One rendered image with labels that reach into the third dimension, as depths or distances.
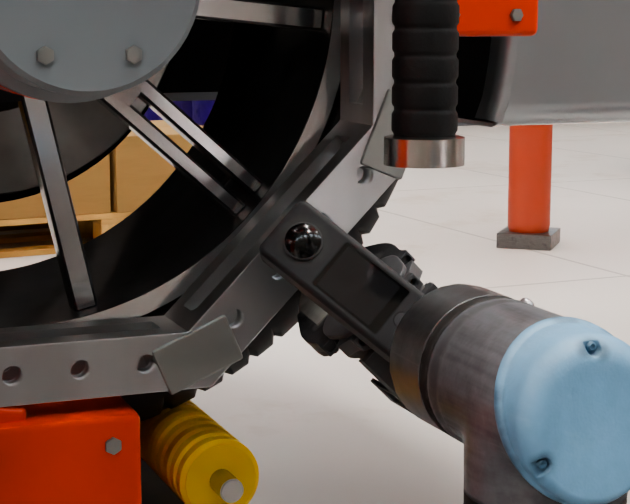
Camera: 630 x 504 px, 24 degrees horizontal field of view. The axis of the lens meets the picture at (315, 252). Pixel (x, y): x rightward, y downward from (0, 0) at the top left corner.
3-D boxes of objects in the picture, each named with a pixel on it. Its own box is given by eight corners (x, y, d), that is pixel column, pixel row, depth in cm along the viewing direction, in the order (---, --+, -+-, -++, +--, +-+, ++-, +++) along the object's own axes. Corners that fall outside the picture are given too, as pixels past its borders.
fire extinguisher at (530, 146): (474, 242, 543) (477, 63, 533) (538, 237, 556) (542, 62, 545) (518, 253, 518) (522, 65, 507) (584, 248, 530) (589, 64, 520)
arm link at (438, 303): (388, 379, 84) (495, 255, 85) (355, 361, 88) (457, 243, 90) (484, 472, 87) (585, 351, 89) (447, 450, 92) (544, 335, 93)
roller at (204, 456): (157, 418, 127) (156, 353, 126) (272, 526, 100) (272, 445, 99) (92, 425, 125) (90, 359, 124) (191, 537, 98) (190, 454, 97)
